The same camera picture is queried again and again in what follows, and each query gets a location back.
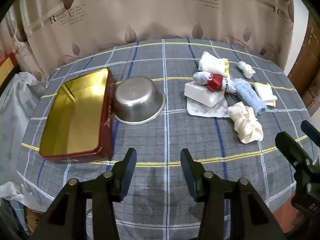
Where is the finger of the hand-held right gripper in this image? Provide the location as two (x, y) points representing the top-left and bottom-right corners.
(301, 120), (320, 147)
(275, 131), (316, 180)

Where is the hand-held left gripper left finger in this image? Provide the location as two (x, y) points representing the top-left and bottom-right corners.
(30, 148), (137, 240)

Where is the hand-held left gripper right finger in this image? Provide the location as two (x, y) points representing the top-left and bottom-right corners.
(180, 148), (288, 240)

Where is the cream cloth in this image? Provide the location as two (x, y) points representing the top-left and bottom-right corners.
(227, 101), (264, 144)

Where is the light blue towel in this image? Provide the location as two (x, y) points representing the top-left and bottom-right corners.
(234, 78), (267, 116)

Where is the floral tissue packet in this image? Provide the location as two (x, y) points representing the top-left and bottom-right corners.
(187, 96), (230, 118)

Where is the white foam block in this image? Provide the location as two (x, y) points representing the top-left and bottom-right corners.
(184, 81), (225, 108)

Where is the red tin box gold inside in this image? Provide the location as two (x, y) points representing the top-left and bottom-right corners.
(39, 67), (116, 164)

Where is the white plastic bag bundle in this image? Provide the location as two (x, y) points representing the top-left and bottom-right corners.
(237, 60), (256, 78)

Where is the white sock roll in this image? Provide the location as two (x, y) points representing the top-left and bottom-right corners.
(199, 51), (227, 73)

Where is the grey plaid bed sheet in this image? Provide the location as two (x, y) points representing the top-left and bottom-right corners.
(16, 38), (320, 240)

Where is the brown wooden door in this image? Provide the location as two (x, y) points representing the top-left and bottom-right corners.
(287, 12), (320, 120)

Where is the stainless steel bowl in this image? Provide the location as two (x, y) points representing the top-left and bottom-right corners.
(113, 76), (166, 125)

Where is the brown cloth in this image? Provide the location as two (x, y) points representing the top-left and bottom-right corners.
(26, 209), (40, 232)

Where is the translucent plastic cover sheet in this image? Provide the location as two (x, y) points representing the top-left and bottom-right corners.
(0, 72), (49, 210)

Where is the beige leaf print curtain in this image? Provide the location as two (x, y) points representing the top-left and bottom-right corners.
(0, 0), (312, 85)

